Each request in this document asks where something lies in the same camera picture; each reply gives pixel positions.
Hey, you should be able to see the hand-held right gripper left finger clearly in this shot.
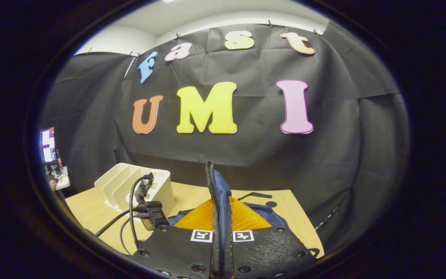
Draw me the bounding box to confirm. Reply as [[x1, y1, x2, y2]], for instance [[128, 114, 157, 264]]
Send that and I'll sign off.
[[132, 198, 216, 279]]

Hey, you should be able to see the white side desk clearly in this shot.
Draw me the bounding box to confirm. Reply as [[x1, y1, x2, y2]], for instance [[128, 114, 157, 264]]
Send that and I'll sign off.
[[47, 166, 70, 190]]

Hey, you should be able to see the blue schoolbag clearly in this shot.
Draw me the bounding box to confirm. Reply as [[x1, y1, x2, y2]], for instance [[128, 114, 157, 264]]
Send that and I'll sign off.
[[168, 162, 320, 277]]

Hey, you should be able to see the white plastic bookshelf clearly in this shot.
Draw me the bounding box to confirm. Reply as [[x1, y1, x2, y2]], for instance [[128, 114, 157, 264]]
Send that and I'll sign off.
[[94, 163, 176, 217]]

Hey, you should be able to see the thin white strip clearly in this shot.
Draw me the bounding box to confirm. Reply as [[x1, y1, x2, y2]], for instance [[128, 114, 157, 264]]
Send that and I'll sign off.
[[124, 57, 136, 78]]

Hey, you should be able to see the black backdrop cloth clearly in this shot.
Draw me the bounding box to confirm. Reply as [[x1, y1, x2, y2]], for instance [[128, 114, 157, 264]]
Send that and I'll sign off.
[[39, 23, 409, 252]]

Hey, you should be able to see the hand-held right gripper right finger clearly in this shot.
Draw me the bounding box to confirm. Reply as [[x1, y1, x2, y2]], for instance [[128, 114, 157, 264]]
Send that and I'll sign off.
[[229, 197, 318, 279]]

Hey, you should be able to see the computer monitor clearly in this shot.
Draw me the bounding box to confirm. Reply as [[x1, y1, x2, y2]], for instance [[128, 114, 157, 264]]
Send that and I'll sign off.
[[40, 127, 57, 164]]

